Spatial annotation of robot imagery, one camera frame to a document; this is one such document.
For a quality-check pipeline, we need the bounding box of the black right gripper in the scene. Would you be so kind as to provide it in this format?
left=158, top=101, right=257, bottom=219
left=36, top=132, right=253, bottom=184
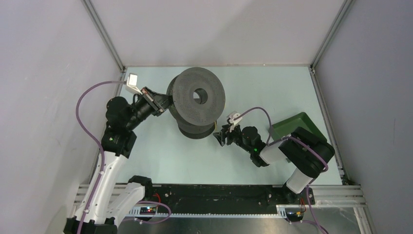
left=213, top=122, right=253, bottom=154

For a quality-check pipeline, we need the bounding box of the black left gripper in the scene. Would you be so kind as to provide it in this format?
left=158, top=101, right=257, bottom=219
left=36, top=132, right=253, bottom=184
left=125, top=86, right=178, bottom=131

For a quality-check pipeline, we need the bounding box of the dark grey spool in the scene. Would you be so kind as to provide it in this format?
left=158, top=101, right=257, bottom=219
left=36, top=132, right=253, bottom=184
left=177, top=121, right=217, bottom=139
left=167, top=67, right=225, bottom=126

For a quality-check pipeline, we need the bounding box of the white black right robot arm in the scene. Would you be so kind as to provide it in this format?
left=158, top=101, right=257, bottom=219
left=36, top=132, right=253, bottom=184
left=213, top=124, right=335, bottom=204

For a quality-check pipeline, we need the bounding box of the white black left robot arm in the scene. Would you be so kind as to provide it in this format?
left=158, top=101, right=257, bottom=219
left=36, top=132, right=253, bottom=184
left=63, top=87, right=172, bottom=234

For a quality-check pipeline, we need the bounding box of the green tray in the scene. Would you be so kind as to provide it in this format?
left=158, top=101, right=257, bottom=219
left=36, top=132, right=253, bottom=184
left=268, top=112, right=327, bottom=140

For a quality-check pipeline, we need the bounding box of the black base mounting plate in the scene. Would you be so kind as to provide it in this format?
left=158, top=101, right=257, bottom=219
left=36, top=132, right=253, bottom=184
left=144, top=184, right=315, bottom=215

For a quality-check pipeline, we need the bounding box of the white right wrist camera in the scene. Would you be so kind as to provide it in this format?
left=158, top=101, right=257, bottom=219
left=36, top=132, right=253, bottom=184
left=227, top=111, right=243, bottom=133

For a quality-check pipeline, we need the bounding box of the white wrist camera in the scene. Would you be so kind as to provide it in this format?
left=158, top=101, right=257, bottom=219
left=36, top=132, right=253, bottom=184
left=227, top=111, right=243, bottom=133
left=126, top=73, right=142, bottom=95

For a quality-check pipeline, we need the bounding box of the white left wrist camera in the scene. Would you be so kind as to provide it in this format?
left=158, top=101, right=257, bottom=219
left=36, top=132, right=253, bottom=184
left=126, top=73, right=142, bottom=95

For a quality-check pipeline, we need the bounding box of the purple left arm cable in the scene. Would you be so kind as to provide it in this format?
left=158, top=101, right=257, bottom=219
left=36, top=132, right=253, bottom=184
left=75, top=80, right=128, bottom=234

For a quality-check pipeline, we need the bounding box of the white slotted cable duct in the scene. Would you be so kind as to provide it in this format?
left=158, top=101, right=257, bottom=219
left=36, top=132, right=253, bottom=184
left=126, top=206, right=288, bottom=218

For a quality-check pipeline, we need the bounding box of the left aluminium frame post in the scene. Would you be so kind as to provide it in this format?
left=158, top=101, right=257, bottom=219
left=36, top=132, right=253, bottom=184
left=81, top=0, right=125, bottom=72

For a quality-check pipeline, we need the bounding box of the aluminium frame post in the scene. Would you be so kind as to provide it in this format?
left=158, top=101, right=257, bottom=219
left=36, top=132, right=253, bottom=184
left=81, top=0, right=125, bottom=72
left=309, top=0, right=354, bottom=73

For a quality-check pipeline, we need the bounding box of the right aluminium frame post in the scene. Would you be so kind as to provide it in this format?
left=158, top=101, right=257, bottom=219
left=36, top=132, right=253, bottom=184
left=309, top=0, right=354, bottom=73

